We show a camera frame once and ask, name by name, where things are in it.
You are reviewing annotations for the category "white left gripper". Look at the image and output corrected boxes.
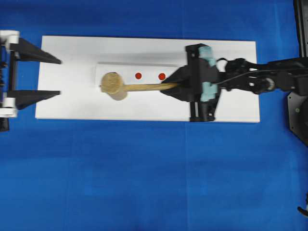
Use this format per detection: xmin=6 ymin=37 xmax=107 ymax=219
xmin=0 ymin=30 xmax=62 ymax=132

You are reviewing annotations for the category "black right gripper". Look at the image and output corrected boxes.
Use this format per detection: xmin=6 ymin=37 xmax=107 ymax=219
xmin=161 ymin=43 xmax=221 ymax=122

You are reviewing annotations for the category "wooden mallet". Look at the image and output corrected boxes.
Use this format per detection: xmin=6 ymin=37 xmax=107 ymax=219
xmin=100 ymin=72 xmax=179 ymax=101

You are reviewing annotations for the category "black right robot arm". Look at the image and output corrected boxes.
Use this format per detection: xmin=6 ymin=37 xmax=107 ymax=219
xmin=161 ymin=43 xmax=308 ymax=122

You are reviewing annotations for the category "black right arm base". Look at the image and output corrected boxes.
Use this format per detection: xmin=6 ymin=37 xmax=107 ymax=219
xmin=287 ymin=92 xmax=308 ymax=146

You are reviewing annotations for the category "small white marked block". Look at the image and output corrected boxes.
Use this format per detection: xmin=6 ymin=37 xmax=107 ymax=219
xmin=95 ymin=62 xmax=179 ymax=85

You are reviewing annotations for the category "large white foam board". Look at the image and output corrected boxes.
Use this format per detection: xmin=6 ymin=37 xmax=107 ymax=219
xmin=35 ymin=35 xmax=261 ymax=123

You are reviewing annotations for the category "blue table mat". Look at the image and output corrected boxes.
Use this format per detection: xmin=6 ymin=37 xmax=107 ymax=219
xmin=0 ymin=0 xmax=308 ymax=231

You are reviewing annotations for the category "black aluminium frame rail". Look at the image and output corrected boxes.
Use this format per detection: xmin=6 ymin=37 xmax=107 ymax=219
xmin=293 ymin=0 xmax=308 ymax=57

